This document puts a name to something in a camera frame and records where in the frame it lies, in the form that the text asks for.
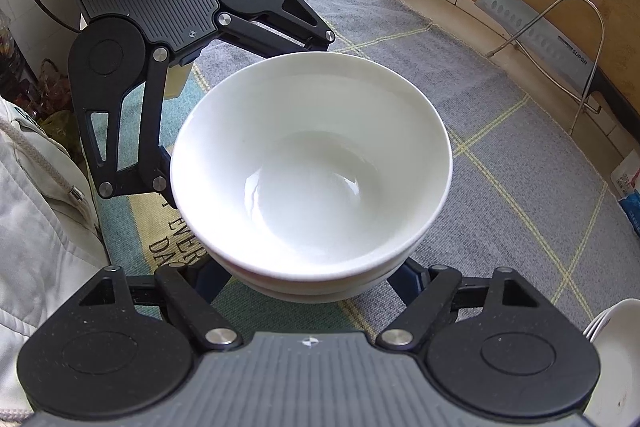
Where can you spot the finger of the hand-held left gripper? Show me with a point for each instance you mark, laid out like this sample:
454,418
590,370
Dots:
320,38
135,182

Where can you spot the crinkled plastic bag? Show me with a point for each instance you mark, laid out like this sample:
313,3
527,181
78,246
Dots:
55,107

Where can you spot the person's beige jacket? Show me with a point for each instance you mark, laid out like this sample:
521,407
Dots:
40,232

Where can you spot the grey green checked mat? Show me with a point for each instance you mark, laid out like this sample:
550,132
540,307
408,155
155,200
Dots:
500,187

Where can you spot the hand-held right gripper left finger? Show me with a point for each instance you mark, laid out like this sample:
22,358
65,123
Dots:
212,282

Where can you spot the white plate with food residue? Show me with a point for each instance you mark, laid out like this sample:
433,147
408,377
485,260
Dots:
620,357

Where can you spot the white blue salt bag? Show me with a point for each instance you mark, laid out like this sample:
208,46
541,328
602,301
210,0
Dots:
629,197

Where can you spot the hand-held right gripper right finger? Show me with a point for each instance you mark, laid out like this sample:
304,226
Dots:
412,282

